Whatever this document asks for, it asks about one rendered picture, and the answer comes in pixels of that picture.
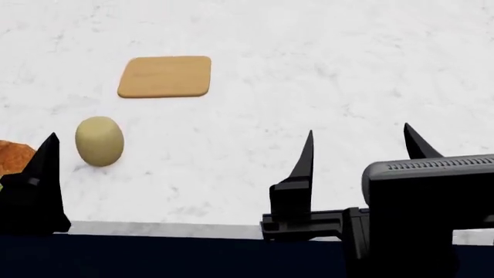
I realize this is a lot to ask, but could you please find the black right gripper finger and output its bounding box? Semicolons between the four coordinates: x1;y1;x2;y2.
269;130;315;215
403;122;445;160

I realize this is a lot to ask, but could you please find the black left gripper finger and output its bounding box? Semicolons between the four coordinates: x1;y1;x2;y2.
0;132;73;234

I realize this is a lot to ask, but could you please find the brown crusty bread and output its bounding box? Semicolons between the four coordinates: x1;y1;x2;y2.
0;139;38;176

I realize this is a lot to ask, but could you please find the pale yellow rounded cheese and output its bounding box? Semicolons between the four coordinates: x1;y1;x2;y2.
74;116;125;168

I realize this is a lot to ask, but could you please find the tan wooden cutting board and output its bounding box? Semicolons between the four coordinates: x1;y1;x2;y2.
117;56;213;100

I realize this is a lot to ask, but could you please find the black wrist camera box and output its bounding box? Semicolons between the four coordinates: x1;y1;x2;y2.
361;153;494;233

